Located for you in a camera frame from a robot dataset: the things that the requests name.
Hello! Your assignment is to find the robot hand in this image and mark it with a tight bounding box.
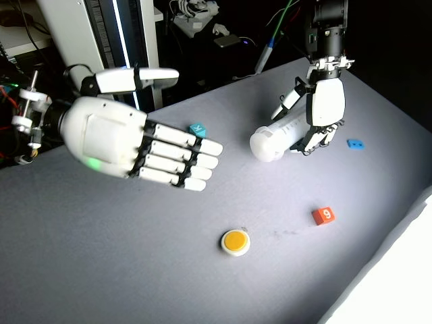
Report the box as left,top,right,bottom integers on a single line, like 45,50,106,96
60,66,224,192
271,76,348,157

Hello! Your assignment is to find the large plastic syringe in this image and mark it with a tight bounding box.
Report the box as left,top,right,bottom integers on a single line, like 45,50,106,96
249,109,317,163

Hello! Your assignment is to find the teal letter K block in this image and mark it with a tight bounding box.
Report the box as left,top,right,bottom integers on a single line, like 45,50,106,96
188,122,207,139

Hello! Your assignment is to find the grey table cloth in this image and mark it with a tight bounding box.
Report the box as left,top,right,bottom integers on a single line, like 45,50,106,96
0,55,432,324

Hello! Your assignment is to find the orange number 9 cube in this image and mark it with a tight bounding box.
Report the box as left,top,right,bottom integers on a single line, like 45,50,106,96
311,207,337,226

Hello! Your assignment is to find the white column with black strip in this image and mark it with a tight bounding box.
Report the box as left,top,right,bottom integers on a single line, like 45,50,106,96
35,0,163,112

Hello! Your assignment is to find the white plastic parts pile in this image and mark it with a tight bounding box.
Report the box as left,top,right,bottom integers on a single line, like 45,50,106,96
170,0,231,38

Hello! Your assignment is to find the yellow and white push button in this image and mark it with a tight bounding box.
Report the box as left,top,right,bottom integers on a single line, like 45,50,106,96
221,228,252,257

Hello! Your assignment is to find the green cable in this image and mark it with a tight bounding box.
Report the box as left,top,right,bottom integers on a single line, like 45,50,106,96
268,0,301,47

